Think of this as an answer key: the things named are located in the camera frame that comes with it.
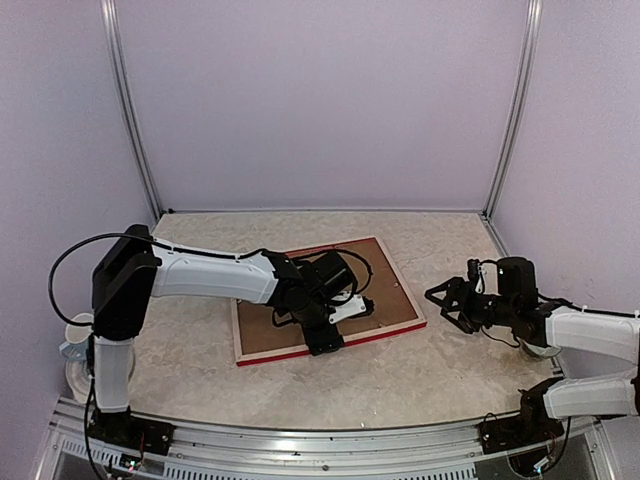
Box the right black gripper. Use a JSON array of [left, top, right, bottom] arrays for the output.
[[426, 276, 518, 333]]

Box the red wooden picture frame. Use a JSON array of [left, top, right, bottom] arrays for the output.
[[230, 235, 429, 368]]

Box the brown backing board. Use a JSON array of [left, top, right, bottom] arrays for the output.
[[237, 238, 420, 354]]

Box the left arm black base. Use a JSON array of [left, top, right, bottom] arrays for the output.
[[88, 413, 176, 456]]

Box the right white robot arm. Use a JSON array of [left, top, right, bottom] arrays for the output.
[[424, 257, 639, 444]]

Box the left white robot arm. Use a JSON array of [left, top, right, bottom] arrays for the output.
[[47, 224, 375, 445]]

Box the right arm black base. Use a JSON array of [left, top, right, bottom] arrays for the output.
[[477, 415, 565, 455]]

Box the green ceramic bowl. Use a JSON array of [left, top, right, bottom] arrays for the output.
[[520, 340, 562, 359]]

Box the light blue mug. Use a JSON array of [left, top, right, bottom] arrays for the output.
[[59, 312, 94, 362]]

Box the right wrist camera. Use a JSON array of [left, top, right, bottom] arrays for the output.
[[467, 259, 486, 294]]

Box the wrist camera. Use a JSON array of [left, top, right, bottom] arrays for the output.
[[328, 292, 375, 324], [467, 259, 486, 294]]

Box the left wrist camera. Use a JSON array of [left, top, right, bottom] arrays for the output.
[[328, 292, 375, 324]]

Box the front aluminium rail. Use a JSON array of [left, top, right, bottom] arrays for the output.
[[34, 398, 621, 479]]

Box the right aluminium corner post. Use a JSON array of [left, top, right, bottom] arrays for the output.
[[483, 0, 543, 223]]

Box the aluminium corner post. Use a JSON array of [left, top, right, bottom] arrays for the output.
[[100, 0, 164, 221], [483, 0, 543, 223]]

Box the left aluminium corner post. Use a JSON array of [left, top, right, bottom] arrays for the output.
[[100, 0, 164, 221]]

